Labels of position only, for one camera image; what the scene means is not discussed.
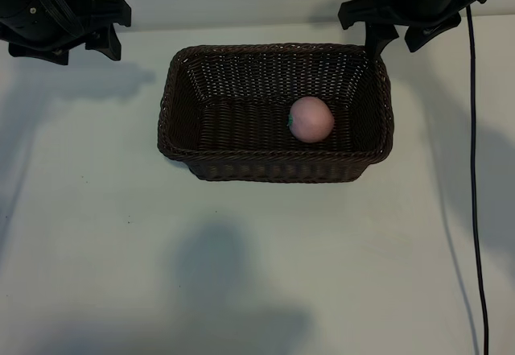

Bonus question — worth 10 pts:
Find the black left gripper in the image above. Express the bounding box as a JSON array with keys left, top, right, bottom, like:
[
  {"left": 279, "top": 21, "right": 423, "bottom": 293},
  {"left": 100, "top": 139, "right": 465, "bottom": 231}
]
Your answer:
[{"left": 0, "top": 0, "right": 134, "bottom": 67}]

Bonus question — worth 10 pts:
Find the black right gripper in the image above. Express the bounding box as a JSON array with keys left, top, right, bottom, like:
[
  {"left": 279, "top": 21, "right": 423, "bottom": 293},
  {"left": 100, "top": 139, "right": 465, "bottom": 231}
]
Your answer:
[{"left": 338, "top": 0, "right": 494, "bottom": 60}]

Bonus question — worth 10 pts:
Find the pink peach with green stem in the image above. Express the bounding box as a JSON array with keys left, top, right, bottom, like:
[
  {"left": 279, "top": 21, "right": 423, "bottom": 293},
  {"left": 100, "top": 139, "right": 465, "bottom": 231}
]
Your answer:
[{"left": 286, "top": 96, "right": 336, "bottom": 144}]

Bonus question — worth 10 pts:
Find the dark brown wicker basket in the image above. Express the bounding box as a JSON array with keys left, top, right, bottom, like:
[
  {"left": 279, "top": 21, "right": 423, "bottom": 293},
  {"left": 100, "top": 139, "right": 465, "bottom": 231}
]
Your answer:
[{"left": 156, "top": 42, "right": 393, "bottom": 184}]

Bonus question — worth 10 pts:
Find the black ribbed cable sleeve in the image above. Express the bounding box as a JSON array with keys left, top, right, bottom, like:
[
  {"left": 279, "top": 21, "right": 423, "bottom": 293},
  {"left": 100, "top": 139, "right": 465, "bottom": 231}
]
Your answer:
[{"left": 22, "top": 0, "right": 88, "bottom": 40}]

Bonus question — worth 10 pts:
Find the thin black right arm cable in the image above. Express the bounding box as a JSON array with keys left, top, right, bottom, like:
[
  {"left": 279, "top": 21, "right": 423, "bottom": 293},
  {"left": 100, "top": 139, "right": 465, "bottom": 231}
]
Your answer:
[{"left": 465, "top": 4, "right": 491, "bottom": 355}]

